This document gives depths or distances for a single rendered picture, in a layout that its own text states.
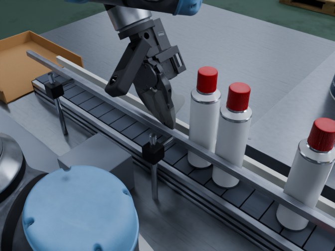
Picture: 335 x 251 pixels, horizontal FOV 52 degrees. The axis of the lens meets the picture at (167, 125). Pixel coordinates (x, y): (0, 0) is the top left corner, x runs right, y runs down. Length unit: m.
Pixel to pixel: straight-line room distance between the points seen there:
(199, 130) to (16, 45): 0.87
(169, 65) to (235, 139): 0.21
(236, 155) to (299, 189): 0.12
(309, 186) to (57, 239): 0.35
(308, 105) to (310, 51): 0.41
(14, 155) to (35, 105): 0.56
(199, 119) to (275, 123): 0.27
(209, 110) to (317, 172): 0.19
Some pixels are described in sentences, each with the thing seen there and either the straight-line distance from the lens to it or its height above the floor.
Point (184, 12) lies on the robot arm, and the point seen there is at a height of 1.18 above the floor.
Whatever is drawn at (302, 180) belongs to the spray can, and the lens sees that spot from 0.53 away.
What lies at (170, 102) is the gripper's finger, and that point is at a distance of 0.64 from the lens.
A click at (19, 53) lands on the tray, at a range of 1.27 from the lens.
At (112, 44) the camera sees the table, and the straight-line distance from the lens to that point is 1.25.
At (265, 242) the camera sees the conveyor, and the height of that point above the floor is 0.85.
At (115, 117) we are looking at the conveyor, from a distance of 0.80.
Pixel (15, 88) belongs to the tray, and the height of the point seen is 0.83.
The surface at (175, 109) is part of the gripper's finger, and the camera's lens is 0.67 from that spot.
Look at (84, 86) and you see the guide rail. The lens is 0.78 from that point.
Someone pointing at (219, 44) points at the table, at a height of 0.83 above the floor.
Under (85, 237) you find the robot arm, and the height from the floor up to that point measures 1.07.
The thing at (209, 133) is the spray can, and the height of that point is 0.97.
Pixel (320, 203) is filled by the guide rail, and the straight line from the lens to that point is 0.63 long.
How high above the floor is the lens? 1.36
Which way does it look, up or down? 39 degrees down
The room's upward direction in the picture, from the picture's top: straight up
